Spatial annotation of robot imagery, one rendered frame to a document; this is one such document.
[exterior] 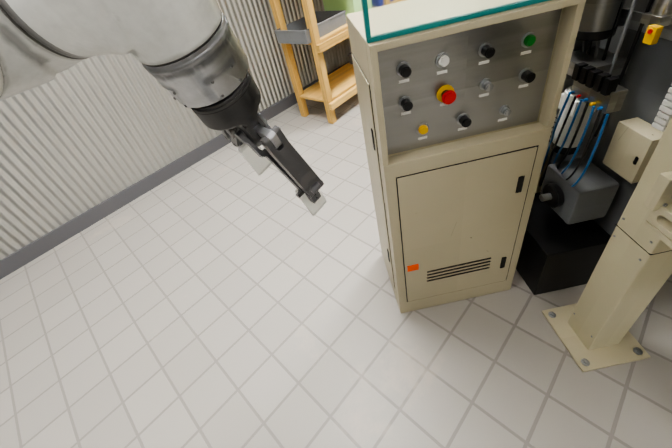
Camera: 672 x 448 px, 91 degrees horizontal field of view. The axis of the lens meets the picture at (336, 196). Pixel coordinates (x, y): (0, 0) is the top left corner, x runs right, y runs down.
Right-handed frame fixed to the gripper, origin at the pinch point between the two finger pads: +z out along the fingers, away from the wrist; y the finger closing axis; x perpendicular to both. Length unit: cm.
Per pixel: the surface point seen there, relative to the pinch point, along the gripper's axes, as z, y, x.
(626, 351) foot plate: 131, 76, 53
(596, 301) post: 107, 57, 55
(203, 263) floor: 135, -119, -46
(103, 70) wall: 67, -258, 4
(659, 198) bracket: 44, 47, 58
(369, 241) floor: 145, -44, 32
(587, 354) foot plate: 129, 66, 43
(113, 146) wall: 109, -249, -34
